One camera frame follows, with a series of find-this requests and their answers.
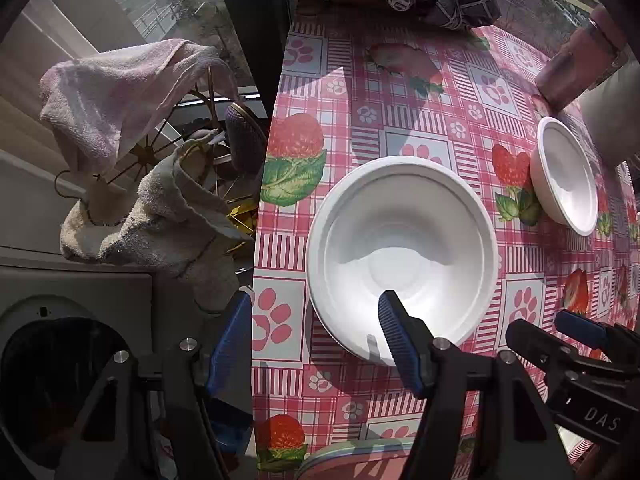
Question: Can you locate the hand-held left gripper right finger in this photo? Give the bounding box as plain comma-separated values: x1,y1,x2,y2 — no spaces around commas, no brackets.
377,290,576,480

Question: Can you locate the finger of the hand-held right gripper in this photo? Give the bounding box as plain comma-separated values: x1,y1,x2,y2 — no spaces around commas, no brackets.
554,309,626,356
505,319,603,386

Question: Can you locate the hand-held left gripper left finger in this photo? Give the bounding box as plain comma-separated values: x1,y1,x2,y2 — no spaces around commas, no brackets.
65,290,254,480

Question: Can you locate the white paper bowl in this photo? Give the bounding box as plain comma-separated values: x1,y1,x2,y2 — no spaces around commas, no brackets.
306,156,501,367
530,116,600,237

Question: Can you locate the blue square plastic plate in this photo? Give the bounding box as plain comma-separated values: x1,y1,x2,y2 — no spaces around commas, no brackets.
300,444,418,476

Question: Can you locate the yellow plastic object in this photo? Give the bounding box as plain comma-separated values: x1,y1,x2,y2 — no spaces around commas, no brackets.
224,199,257,251

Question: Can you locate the beige towel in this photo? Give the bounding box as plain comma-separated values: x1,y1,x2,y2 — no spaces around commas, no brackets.
59,149,257,313

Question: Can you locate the beige round pot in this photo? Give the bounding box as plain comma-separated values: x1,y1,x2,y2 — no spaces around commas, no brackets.
579,60,640,172

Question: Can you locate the purple mesh pad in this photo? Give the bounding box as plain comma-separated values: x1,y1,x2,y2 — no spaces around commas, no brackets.
225,102,269,177

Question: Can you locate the golden spoked drying rack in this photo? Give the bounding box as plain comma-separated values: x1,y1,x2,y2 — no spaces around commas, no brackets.
54,67,251,206

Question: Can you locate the pink strawberry checkered tablecloth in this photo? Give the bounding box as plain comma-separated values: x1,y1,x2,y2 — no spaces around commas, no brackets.
251,10,640,480

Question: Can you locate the pink metal cup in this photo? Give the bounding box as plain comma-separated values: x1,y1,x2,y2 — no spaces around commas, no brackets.
535,6,632,112

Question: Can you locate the pink towel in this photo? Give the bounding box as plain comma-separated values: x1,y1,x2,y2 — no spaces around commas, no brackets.
39,38,238,177

